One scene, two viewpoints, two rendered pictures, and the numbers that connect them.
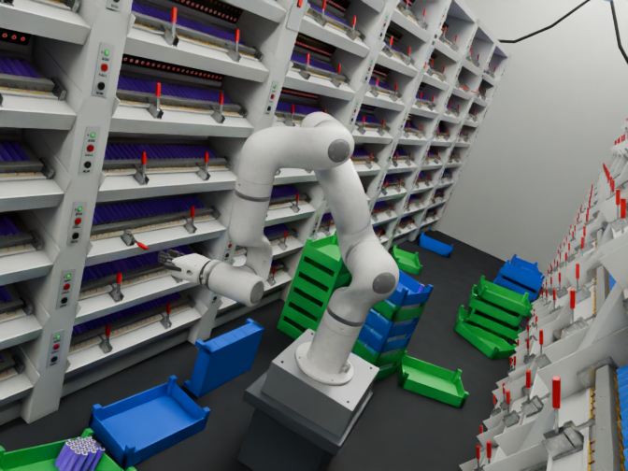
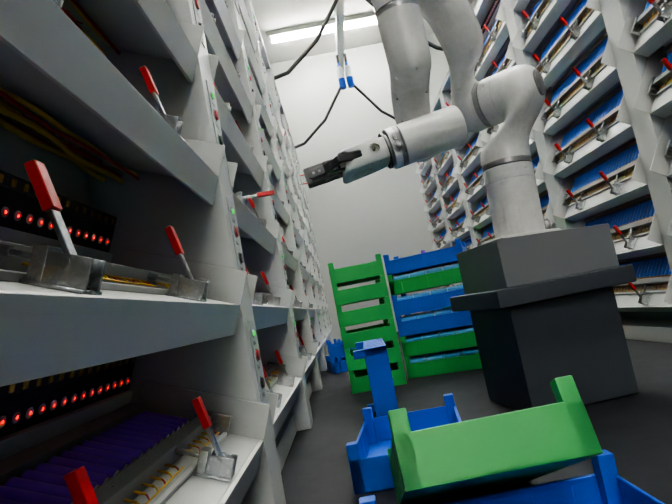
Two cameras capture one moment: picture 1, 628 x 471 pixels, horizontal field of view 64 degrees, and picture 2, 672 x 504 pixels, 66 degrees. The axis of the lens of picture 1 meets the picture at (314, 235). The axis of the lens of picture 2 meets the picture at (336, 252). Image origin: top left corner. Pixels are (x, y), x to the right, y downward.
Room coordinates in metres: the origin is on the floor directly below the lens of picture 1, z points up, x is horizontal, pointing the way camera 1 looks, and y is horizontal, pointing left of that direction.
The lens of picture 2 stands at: (0.36, 0.80, 0.30)
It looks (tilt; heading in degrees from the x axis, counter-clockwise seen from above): 6 degrees up; 335
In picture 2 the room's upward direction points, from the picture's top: 11 degrees counter-clockwise
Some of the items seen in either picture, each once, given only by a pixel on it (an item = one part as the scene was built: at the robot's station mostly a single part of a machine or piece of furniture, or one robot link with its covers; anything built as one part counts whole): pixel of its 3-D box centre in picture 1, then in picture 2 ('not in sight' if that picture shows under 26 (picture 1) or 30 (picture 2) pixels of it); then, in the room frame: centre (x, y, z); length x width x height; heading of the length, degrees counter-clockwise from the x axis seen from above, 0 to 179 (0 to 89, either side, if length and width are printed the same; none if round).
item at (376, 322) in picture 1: (379, 308); (435, 297); (2.09, -0.39, 0.28); 0.30 x 0.20 x 0.08; 47
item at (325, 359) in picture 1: (334, 339); (514, 204); (1.34, -0.16, 0.48); 0.19 x 0.19 x 0.18
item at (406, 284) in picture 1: (392, 278); (426, 258); (2.09, -0.39, 0.44); 0.30 x 0.20 x 0.08; 47
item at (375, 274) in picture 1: (364, 285); (510, 118); (1.30, -0.18, 0.69); 0.19 x 0.12 x 0.24; 22
